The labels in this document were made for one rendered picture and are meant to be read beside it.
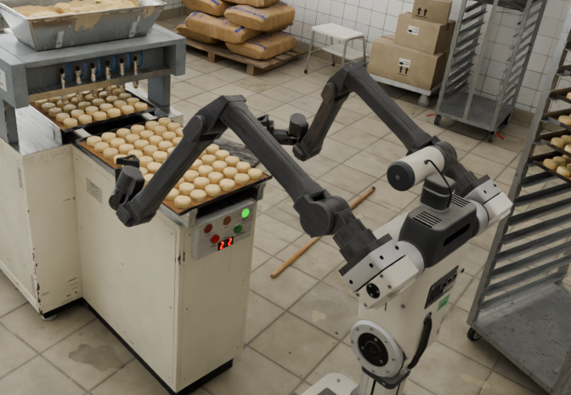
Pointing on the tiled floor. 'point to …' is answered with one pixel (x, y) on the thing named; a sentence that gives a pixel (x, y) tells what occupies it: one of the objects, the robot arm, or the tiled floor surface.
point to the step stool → (339, 44)
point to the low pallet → (218, 52)
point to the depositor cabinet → (46, 214)
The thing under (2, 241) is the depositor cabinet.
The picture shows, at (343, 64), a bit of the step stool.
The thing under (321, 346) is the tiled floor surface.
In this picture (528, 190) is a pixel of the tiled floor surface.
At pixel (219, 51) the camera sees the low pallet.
